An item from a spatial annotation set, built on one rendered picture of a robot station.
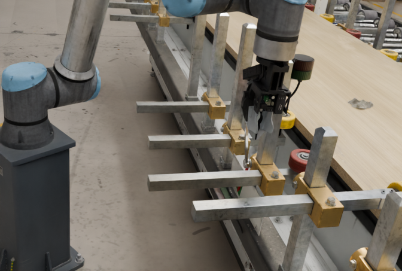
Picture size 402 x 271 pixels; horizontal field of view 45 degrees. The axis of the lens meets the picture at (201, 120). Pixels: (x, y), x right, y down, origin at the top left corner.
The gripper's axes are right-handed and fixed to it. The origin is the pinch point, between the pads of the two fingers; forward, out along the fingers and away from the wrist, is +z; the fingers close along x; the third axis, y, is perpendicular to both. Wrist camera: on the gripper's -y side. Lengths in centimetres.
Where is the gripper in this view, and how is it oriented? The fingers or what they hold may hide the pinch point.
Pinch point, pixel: (255, 133)
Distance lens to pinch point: 116.7
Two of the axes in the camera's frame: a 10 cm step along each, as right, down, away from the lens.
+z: -1.1, 8.9, 4.4
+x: 9.7, 0.0, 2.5
